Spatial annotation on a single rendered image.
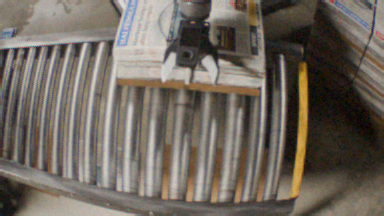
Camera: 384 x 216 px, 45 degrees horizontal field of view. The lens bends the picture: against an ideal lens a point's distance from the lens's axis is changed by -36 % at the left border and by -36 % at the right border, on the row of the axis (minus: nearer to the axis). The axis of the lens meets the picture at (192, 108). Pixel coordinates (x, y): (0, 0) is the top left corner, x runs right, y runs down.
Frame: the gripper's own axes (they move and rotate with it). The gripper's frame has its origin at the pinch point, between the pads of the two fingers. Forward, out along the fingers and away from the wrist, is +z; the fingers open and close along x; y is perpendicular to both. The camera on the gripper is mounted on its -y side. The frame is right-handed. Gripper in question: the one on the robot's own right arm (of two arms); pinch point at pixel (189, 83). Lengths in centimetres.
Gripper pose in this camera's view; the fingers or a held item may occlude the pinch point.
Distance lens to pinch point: 155.4
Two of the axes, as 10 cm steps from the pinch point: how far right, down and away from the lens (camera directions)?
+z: -0.6, 7.8, 6.3
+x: -10.0, -0.8, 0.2
